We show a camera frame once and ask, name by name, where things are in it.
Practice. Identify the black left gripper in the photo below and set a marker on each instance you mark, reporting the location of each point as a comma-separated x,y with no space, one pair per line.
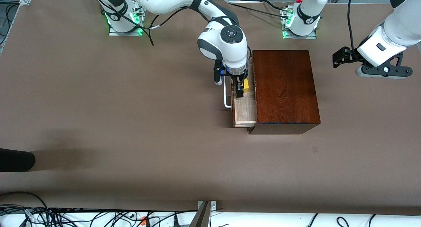
350,54

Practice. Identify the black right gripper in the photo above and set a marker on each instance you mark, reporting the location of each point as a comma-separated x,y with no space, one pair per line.
237,80

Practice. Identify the yellow block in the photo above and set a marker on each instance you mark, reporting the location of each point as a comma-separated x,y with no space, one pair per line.
246,85

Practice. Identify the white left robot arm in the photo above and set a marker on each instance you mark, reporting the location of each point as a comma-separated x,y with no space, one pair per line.
394,33

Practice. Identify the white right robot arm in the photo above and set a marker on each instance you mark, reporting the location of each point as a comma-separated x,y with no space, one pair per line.
164,0

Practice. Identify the dark brown wooden cabinet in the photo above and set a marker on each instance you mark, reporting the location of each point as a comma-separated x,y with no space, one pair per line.
289,105

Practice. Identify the dark slanted bar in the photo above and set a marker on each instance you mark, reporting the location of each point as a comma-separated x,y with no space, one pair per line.
200,218

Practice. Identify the black plug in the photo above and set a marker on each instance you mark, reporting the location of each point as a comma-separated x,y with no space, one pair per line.
175,220

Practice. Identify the black cylinder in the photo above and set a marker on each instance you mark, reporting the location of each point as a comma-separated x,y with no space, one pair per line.
16,159

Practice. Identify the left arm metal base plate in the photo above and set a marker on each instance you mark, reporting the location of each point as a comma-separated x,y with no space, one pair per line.
299,37

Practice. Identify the small metal bracket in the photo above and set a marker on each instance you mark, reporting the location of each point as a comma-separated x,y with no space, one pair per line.
213,205

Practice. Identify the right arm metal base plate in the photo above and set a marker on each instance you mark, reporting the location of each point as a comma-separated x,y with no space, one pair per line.
125,33

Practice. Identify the aluminium frame rail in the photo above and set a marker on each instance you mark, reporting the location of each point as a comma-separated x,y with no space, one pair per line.
13,0

